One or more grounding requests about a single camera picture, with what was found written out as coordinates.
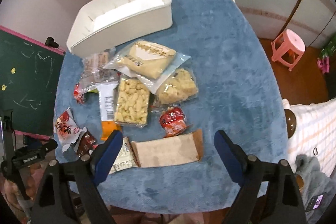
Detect pink toy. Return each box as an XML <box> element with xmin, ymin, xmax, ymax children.
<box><xmin>317</xmin><ymin>56</ymin><xmax>330</xmax><ymax>74</ymax></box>

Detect white printed snack bar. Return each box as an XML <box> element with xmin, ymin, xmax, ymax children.
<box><xmin>109</xmin><ymin>137</ymin><xmax>139</xmax><ymax>174</ymax></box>

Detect green chalkboard pink frame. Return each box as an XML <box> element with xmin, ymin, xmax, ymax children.
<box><xmin>1</xmin><ymin>28</ymin><xmax>64</xmax><ymax>138</ymax></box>

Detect red white snack packet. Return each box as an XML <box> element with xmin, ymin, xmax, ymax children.
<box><xmin>54</xmin><ymin>108</ymin><xmax>87</xmax><ymax>153</ymax></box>

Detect white orange wrapper bar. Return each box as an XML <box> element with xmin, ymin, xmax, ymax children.
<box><xmin>96</xmin><ymin>81</ymin><xmax>121</xmax><ymax>141</ymax></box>

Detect cream powder pouch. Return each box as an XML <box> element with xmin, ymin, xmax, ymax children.
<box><xmin>104</xmin><ymin>40</ymin><xmax>191</xmax><ymax>94</ymax></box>

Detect pink plastic stool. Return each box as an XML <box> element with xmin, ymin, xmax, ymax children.
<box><xmin>271</xmin><ymin>29</ymin><xmax>306</xmax><ymax>72</ymax></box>

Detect grey plush garment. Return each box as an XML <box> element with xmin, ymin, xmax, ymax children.
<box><xmin>295</xmin><ymin>155</ymin><xmax>335</xmax><ymax>223</ymax></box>

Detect clear bag brown bread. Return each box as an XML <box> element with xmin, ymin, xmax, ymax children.
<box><xmin>78</xmin><ymin>47</ymin><xmax>118</xmax><ymax>95</ymax></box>

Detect small red snack packet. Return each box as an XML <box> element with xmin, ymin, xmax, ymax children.
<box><xmin>159</xmin><ymin>106</ymin><xmax>193</xmax><ymax>138</ymax></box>

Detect white plastic storage bin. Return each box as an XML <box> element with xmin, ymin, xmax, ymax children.
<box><xmin>66</xmin><ymin>0</ymin><xmax>173</xmax><ymax>58</ymax></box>

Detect clear bag puffed chunks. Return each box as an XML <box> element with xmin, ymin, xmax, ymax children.
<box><xmin>154</xmin><ymin>68</ymin><xmax>199</xmax><ymax>106</ymax></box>

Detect small dark red packet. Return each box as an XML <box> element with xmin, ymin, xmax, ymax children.
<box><xmin>73</xmin><ymin>131</ymin><xmax>97</xmax><ymax>157</ymax></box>

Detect blue plush table cover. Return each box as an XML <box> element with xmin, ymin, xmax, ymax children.
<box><xmin>53</xmin><ymin>0</ymin><xmax>289</xmax><ymax>215</ymax></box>

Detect red clear candy packet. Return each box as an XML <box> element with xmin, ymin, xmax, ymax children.
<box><xmin>73</xmin><ymin>83</ymin><xmax>85</xmax><ymax>105</ymax></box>

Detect white striped bedding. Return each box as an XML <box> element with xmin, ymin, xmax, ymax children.
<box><xmin>282</xmin><ymin>98</ymin><xmax>336</xmax><ymax>176</ymax></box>

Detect green bag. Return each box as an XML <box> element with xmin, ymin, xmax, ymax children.
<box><xmin>319</xmin><ymin>34</ymin><xmax>336</xmax><ymax>60</ymax></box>

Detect clear pack peanut puffs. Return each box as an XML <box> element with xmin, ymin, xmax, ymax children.
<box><xmin>114</xmin><ymin>75</ymin><xmax>150</xmax><ymax>128</ymax></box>

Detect brown paper snack bar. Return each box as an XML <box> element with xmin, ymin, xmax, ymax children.
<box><xmin>130</xmin><ymin>129</ymin><xmax>204</xmax><ymax>168</ymax></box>

